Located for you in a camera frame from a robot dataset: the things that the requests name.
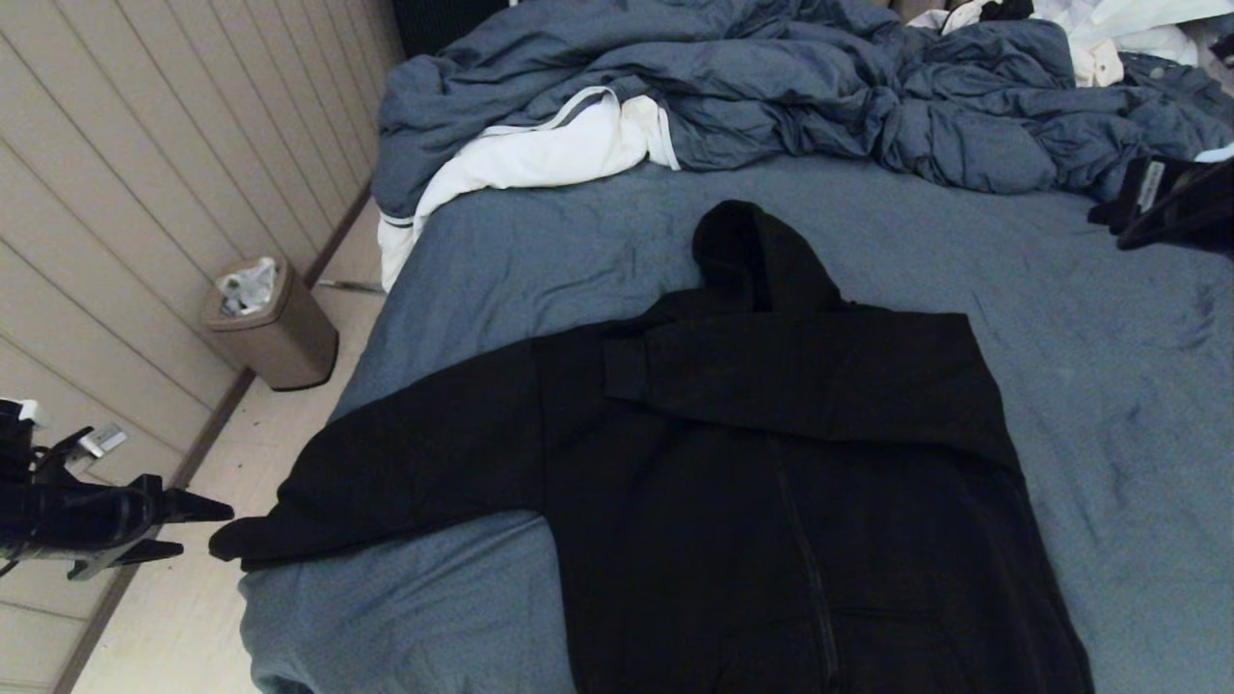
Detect black zip hoodie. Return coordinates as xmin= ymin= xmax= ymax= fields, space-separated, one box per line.
xmin=209 ymin=200 xmax=1095 ymax=694

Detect white blanket with grey stripe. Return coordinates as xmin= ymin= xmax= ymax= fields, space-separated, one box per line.
xmin=378 ymin=85 xmax=681 ymax=292

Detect crumpled blue duvet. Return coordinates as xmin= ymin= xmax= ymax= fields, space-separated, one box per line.
xmin=371 ymin=0 xmax=1234 ymax=227

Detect white crumpled clothes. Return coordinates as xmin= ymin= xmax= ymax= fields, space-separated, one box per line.
xmin=906 ymin=0 xmax=1234 ymax=88

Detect brown trash bin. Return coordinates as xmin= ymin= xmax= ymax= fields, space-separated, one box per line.
xmin=201 ymin=256 xmax=340 ymax=391

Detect small black garment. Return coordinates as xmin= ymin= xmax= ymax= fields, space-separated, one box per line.
xmin=950 ymin=0 xmax=1034 ymax=22

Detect blue bed sheet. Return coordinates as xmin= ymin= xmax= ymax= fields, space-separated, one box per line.
xmin=238 ymin=154 xmax=1234 ymax=694

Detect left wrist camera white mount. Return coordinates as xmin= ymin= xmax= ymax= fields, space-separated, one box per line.
xmin=10 ymin=398 xmax=128 ymax=462

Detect blue denim shirt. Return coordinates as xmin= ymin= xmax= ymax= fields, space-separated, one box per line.
xmin=1118 ymin=53 xmax=1234 ymax=126

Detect white plastic bin bag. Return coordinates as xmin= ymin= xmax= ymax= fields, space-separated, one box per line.
xmin=218 ymin=257 xmax=281 ymax=317

